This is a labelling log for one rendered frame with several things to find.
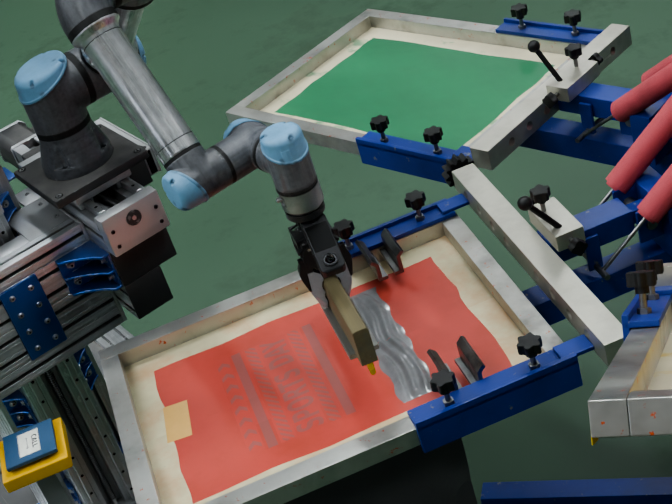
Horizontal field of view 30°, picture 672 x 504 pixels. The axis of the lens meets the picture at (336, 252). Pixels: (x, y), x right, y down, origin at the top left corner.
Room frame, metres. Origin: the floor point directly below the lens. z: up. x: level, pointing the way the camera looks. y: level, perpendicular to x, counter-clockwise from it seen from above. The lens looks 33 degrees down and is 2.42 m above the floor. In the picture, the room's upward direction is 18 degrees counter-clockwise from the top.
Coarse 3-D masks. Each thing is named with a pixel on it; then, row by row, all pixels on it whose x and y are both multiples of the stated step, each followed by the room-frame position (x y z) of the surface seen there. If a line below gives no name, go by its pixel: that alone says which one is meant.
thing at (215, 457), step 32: (448, 320) 1.88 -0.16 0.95; (416, 352) 1.82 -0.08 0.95; (448, 352) 1.79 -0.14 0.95; (480, 352) 1.77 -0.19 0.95; (352, 384) 1.79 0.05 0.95; (384, 384) 1.76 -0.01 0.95; (224, 416) 1.82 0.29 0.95; (352, 416) 1.71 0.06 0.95; (384, 416) 1.68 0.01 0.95; (192, 448) 1.76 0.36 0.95; (224, 448) 1.73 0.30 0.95; (288, 448) 1.68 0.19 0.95; (320, 448) 1.65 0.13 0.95; (192, 480) 1.68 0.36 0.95; (224, 480) 1.65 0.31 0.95
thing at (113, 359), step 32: (448, 224) 2.14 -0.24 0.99; (480, 256) 2.00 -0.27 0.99; (256, 288) 2.14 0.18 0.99; (288, 288) 2.12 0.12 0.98; (512, 288) 1.87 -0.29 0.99; (192, 320) 2.10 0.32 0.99; (224, 320) 2.10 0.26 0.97; (512, 320) 1.82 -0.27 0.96; (544, 320) 1.75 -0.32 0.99; (128, 352) 2.07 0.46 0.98; (128, 384) 2.00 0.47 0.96; (128, 416) 1.86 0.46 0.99; (128, 448) 1.77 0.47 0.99; (352, 448) 1.59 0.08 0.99; (384, 448) 1.58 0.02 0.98; (288, 480) 1.56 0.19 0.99; (320, 480) 1.56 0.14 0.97
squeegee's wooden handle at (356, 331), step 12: (336, 276) 1.88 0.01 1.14; (324, 288) 1.87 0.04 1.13; (336, 288) 1.84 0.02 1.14; (336, 300) 1.80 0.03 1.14; (348, 300) 1.79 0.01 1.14; (336, 312) 1.81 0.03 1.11; (348, 312) 1.76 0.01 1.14; (348, 324) 1.72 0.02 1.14; (360, 324) 1.71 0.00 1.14; (348, 336) 1.75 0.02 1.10; (360, 336) 1.70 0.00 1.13; (360, 348) 1.70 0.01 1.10; (372, 348) 1.70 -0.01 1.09; (360, 360) 1.70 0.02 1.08; (372, 360) 1.70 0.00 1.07
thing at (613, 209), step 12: (600, 204) 1.97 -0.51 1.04; (612, 204) 1.96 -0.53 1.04; (624, 204) 1.95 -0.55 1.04; (576, 216) 1.96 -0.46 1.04; (588, 216) 1.95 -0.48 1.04; (600, 216) 1.93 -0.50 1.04; (612, 216) 1.92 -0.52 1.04; (624, 216) 1.92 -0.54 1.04; (588, 228) 1.91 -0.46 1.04; (600, 228) 1.91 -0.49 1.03; (612, 228) 1.91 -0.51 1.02; (624, 228) 1.92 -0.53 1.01; (600, 240) 1.91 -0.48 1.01; (612, 240) 1.91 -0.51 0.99; (564, 252) 1.90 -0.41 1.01
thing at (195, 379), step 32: (384, 288) 2.05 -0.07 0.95; (416, 288) 2.01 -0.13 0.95; (448, 288) 1.98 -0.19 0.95; (288, 320) 2.05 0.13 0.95; (320, 320) 2.01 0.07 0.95; (416, 320) 1.92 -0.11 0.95; (224, 352) 2.01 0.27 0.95; (160, 384) 1.97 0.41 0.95; (192, 384) 1.94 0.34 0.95; (192, 416) 1.85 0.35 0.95
